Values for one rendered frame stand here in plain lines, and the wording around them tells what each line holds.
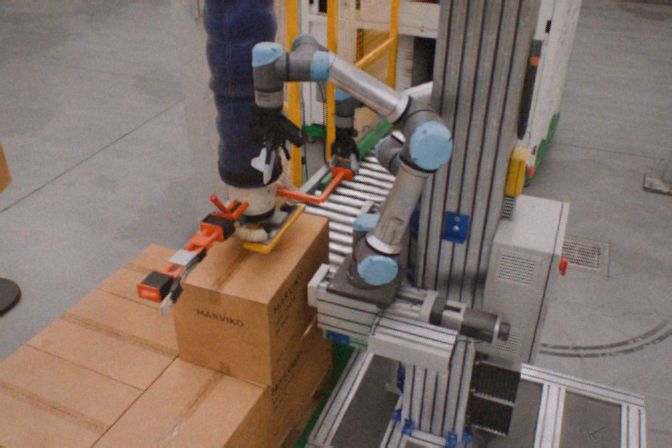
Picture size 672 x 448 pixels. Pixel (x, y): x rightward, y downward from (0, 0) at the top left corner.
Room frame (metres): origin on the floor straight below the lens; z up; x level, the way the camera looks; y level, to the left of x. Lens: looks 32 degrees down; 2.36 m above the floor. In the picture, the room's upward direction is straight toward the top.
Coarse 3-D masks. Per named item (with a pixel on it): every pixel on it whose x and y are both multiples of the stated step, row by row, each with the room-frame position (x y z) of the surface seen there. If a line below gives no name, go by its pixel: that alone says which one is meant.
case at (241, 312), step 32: (320, 224) 2.24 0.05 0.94; (224, 256) 2.01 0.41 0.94; (256, 256) 2.01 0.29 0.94; (288, 256) 2.01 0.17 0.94; (320, 256) 2.19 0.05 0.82; (192, 288) 1.83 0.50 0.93; (224, 288) 1.81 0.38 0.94; (256, 288) 1.81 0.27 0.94; (288, 288) 1.89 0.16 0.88; (192, 320) 1.84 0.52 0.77; (224, 320) 1.79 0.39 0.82; (256, 320) 1.74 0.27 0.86; (288, 320) 1.88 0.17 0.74; (192, 352) 1.84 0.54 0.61; (224, 352) 1.79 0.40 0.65; (256, 352) 1.75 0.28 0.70; (288, 352) 1.87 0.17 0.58
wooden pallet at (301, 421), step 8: (328, 368) 2.23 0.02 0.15; (328, 376) 2.22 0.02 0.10; (320, 384) 2.14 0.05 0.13; (328, 384) 2.22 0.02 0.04; (320, 392) 2.14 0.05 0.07; (312, 400) 2.14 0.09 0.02; (320, 400) 2.14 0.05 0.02; (304, 408) 1.99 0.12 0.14; (312, 408) 2.09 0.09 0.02; (304, 416) 2.05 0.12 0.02; (312, 416) 2.06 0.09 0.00; (296, 424) 2.00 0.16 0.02; (304, 424) 2.00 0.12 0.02; (288, 432) 1.86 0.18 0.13; (296, 432) 1.95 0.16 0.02; (288, 440) 1.91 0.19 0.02; (296, 440) 1.92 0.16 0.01
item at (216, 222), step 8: (208, 216) 1.87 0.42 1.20; (216, 216) 1.88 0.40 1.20; (224, 216) 1.88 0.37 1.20; (232, 216) 1.87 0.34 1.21; (200, 224) 1.82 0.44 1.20; (208, 224) 1.81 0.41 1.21; (216, 224) 1.83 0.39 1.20; (224, 224) 1.83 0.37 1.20; (232, 224) 1.84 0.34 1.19; (224, 232) 1.81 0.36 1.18; (232, 232) 1.84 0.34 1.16; (216, 240) 1.80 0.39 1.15
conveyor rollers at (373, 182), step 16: (368, 160) 3.64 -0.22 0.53; (368, 176) 3.45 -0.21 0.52; (384, 176) 3.41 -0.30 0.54; (320, 192) 3.20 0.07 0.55; (336, 192) 3.24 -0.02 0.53; (352, 192) 3.21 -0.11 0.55; (368, 192) 3.25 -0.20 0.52; (384, 192) 3.22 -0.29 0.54; (320, 208) 3.08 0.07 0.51; (336, 208) 3.04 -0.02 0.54; (352, 208) 3.03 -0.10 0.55; (336, 224) 2.86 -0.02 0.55; (352, 224) 2.90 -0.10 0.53; (336, 240) 2.74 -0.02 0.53; (336, 256) 2.57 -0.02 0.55
